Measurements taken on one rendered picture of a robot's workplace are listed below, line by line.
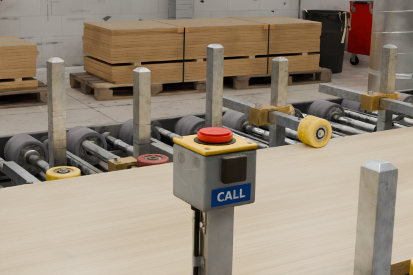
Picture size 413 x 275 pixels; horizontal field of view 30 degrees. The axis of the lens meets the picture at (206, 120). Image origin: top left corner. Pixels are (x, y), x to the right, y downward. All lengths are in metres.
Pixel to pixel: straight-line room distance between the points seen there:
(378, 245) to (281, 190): 0.71
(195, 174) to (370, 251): 0.31
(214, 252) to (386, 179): 0.27
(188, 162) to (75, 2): 7.61
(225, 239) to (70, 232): 0.64
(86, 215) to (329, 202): 0.52
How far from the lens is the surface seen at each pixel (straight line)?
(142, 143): 2.07
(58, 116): 1.95
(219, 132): 0.85
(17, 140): 2.39
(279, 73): 2.28
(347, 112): 3.06
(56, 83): 1.93
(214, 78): 2.15
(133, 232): 1.48
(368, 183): 1.04
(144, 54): 7.35
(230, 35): 7.76
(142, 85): 2.04
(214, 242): 0.88
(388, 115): 2.62
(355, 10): 9.74
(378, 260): 1.07
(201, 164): 0.83
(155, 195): 1.69
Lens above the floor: 1.43
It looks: 13 degrees down
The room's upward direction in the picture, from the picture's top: 1 degrees clockwise
